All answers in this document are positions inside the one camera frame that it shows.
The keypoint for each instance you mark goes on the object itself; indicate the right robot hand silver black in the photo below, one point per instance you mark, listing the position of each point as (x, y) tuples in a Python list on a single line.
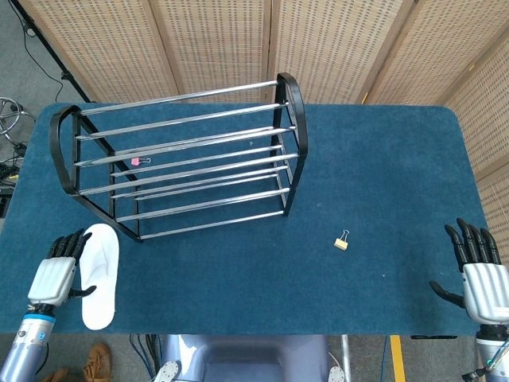
[(487, 290)]

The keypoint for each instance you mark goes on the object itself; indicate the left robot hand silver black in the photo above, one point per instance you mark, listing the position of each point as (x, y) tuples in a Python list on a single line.
[(51, 278)]

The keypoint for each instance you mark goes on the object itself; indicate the white slipper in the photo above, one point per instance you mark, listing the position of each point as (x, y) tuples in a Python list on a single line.
[(101, 254)]

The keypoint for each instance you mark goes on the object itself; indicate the brown suede shoe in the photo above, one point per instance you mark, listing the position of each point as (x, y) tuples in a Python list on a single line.
[(97, 360), (57, 376)]

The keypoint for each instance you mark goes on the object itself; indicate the black chrome shoe rack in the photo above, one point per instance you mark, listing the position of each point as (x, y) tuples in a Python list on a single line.
[(300, 115)]

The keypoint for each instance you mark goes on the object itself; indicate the pink binder clip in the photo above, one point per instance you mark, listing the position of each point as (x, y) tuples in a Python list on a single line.
[(135, 161)]

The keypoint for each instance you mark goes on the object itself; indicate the white perforated robot pad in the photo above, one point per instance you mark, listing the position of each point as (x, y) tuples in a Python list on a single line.
[(338, 375), (168, 372)]

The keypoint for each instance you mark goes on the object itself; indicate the tan binder clip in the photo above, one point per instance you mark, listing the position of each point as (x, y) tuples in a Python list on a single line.
[(340, 244)]

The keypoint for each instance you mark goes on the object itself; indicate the metal table leg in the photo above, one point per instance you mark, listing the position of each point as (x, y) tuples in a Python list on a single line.
[(346, 354)]

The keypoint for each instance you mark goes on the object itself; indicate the blue carpet table cover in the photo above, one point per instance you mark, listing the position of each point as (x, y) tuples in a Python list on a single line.
[(358, 179)]

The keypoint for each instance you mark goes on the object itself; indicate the chrome chair base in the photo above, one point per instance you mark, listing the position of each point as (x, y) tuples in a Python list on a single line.
[(8, 104)]

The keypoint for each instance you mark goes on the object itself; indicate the lavender robot torso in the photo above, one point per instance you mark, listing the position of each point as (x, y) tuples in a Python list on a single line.
[(246, 358)]

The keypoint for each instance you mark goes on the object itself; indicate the wooden rattan folding screen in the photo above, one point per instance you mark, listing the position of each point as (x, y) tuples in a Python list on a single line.
[(222, 40)]

